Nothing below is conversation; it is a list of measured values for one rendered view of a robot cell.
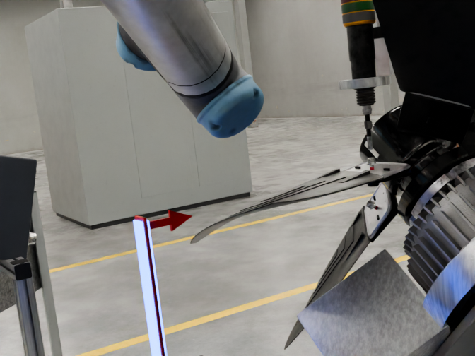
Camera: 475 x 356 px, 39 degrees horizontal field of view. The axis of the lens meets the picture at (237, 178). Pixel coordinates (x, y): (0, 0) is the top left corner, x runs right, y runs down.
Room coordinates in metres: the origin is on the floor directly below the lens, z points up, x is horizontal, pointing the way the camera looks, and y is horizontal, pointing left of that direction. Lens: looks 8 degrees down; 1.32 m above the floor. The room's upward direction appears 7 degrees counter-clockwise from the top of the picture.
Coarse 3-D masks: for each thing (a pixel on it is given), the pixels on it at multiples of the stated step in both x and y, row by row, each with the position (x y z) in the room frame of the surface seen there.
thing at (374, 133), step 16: (384, 128) 0.95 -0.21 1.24; (384, 144) 0.94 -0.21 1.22; (400, 144) 0.92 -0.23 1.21; (416, 144) 0.91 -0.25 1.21; (432, 144) 0.92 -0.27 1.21; (448, 144) 0.94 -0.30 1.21; (384, 160) 0.94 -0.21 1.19; (400, 160) 0.92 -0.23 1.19; (416, 160) 0.92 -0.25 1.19; (432, 160) 0.91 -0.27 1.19; (448, 160) 0.87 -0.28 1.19; (464, 160) 0.88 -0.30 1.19; (416, 176) 0.88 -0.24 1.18; (432, 176) 0.87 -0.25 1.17; (400, 192) 0.96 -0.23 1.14; (416, 192) 0.88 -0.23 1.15; (400, 208) 0.91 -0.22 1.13
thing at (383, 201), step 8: (376, 192) 1.03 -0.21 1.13; (384, 192) 0.99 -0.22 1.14; (376, 200) 1.01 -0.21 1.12; (384, 200) 0.98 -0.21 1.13; (368, 208) 1.03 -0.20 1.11; (384, 208) 0.96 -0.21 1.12; (368, 216) 1.01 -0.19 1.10; (376, 216) 0.98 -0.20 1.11; (384, 216) 0.95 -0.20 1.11; (368, 224) 1.00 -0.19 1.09; (376, 224) 0.96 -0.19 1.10; (368, 232) 0.98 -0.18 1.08
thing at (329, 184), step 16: (320, 176) 0.91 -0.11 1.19; (336, 176) 0.89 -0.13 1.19; (352, 176) 0.85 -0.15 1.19; (368, 176) 0.85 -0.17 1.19; (288, 192) 0.85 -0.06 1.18; (304, 192) 0.82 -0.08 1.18; (320, 192) 0.79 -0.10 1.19; (336, 192) 0.78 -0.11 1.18; (256, 208) 0.71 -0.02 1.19; (224, 224) 0.86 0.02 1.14; (192, 240) 0.86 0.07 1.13
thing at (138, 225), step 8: (136, 224) 0.72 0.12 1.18; (136, 232) 0.73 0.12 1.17; (136, 240) 0.73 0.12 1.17; (144, 240) 0.72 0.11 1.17; (144, 248) 0.71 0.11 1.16; (144, 256) 0.72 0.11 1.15; (144, 264) 0.72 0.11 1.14; (144, 272) 0.72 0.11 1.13; (144, 280) 0.72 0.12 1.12; (144, 288) 0.73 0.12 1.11; (144, 296) 0.73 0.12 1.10; (152, 296) 0.72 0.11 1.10; (152, 304) 0.71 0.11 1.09; (152, 312) 0.72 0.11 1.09; (152, 320) 0.72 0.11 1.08; (152, 328) 0.72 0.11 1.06; (152, 336) 0.72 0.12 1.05; (152, 344) 0.73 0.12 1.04; (152, 352) 0.73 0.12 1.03; (160, 352) 0.72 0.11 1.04
